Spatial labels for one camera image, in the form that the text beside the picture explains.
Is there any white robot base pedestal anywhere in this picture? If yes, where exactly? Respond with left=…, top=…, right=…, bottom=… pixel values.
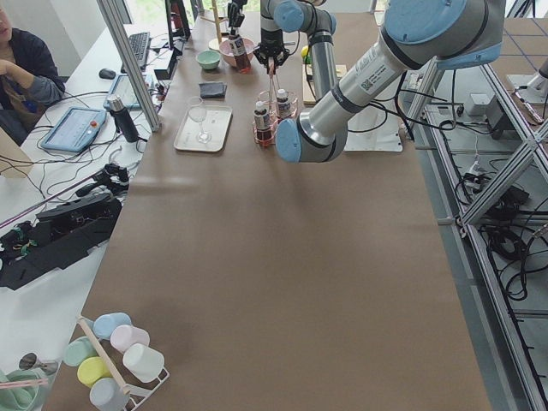
left=344, top=102, right=403, bottom=152

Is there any yellow cup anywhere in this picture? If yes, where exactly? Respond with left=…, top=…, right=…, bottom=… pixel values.
left=77, top=356, right=111, bottom=388

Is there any cream rabbit tray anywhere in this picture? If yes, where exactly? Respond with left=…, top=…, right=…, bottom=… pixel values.
left=173, top=105, right=232, bottom=152

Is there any white cup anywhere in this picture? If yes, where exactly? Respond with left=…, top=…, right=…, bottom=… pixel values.
left=122, top=343, right=164, bottom=383

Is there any tea bottle middle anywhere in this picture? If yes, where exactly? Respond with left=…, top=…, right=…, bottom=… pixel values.
left=253, top=101, right=273, bottom=147

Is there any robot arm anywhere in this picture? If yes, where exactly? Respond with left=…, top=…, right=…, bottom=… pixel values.
left=260, top=1, right=505, bottom=163
left=227, top=0, right=247, bottom=35

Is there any tea bottle front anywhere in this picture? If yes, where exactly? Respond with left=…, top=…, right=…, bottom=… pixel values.
left=228, top=33, right=251, bottom=74

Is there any pink bowl with ice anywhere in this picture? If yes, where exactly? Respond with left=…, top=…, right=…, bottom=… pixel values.
left=219, top=38, right=256, bottom=68

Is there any white wire cup rack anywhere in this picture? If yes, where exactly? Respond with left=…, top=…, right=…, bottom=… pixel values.
left=77, top=316, right=170, bottom=410

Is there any blue teach pendant far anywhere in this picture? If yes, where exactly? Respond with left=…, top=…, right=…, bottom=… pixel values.
left=103, top=74, right=140, bottom=110

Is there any copper wire bottle basket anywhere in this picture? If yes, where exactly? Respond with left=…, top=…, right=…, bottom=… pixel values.
left=253, top=73, right=299, bottom=147

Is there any pink cup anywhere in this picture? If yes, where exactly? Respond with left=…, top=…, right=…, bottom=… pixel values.
left=110, top=325, right=150, bottom=354

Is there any black equipment case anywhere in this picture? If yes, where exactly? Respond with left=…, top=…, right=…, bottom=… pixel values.
left=1, top=193, right=122, bottom=290

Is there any black keyboard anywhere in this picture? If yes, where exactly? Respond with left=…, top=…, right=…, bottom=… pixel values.
left=128, top=32, right=151, bottom=71

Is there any black computer mouse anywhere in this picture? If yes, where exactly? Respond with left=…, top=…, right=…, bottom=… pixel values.
left=98, top=68, right=116, bottom=80

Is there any blue teach pendant near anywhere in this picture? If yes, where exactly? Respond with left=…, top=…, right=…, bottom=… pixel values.
left=39, top=107, right=106, bottom=153

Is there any tea bottle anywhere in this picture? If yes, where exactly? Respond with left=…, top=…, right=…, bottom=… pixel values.
left=276, top=88, right=295, bottom=120
left=253, top=101, right=273, bottom=147
left=228, top=33, right=251, bottom=74

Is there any tea bottle rear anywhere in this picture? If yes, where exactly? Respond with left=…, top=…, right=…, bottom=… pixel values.
left=276, top=88, right=295, bottom=120

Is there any grey cup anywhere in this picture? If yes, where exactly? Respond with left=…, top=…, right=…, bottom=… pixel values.
left=89, top=378, right=129, bottom=411

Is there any clear wine glass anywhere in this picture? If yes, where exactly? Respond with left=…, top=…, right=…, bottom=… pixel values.
left=188, top=96, right=211, bottom=144

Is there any green cup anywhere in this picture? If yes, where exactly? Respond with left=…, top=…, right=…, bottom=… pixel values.
left=63, top=336, right=97, bottom=367

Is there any green bowl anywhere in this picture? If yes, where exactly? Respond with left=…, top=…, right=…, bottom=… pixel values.
left=196, top=50, right=221, bottom=70

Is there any black steel thermos bottle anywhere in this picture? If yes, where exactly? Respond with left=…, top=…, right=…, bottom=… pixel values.
left=107, top=94, right=140, bottom=143

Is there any black monitor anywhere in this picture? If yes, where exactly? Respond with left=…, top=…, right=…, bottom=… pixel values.
left=164, top=0, right=191, bottom=56

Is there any bamboo cutting board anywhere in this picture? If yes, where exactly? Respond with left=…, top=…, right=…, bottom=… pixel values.
left=302, top=64, right=348, bottom=106

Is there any blue teach pendant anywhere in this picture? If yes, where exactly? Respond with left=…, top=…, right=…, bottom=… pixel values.
left=39, top=107, right=106, bottom=153
left=103, top=74, right=140, bottom=110

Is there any blue cup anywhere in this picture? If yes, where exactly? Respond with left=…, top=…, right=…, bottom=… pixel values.
left=92, top=313, right=132, bottom=340

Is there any aluminium frame post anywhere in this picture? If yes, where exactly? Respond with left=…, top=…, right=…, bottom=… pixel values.
left=97, top=0, right=161, bottom=132

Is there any wooden cup tree stand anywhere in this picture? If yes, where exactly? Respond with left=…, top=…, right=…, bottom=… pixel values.
left=200, top=0, right=228, bottom=51

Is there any dark grey folded cloth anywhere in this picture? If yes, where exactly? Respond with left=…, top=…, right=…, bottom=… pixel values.
left=199, top=81, right=227, bottom=99

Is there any seated person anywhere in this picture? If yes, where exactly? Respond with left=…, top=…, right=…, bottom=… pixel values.
left=1, top=11, right=65, bottom=146

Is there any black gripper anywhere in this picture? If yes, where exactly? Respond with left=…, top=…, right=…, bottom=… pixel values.
left=227, top=0, right=247, bottom=36
left=253, top=42, right=290, bottom=75

